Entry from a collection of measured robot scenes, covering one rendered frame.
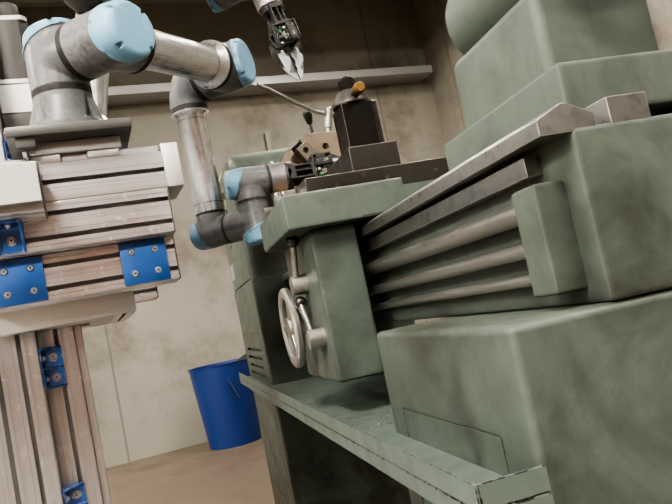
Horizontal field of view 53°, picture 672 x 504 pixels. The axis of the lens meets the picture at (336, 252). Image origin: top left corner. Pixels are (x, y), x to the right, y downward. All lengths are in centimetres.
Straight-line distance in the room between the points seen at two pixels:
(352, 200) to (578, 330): 62
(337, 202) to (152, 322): 384
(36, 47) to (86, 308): 52
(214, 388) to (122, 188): 314
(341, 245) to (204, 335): 383
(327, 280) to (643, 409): 64
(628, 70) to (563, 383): 34
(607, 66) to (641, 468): 39
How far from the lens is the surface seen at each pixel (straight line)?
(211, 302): 498
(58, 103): 144
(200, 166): 176
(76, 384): 160
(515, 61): 85
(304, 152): 194
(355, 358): 117
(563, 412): 62
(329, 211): 115
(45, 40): 149
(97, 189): 139
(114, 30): 138
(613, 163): 67
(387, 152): 133
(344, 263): 117
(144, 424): 493
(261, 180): 169
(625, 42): 86
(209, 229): 173
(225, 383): 442
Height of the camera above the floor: 72
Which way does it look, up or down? 5 degrees up
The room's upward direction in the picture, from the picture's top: 12 degrees counter-clockwise
